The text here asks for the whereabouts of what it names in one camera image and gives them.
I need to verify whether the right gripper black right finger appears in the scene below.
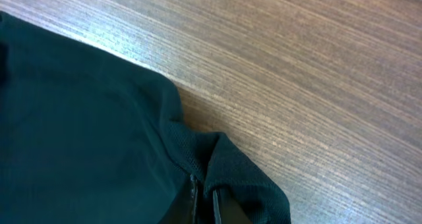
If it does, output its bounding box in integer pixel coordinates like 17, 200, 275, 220
212, 188, 253, 224

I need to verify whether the black t-shirt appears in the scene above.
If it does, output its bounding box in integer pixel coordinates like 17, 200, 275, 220
1, 13, 291, 224

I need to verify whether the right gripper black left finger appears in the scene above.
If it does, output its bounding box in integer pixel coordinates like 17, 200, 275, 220
158, 175, 198, 224

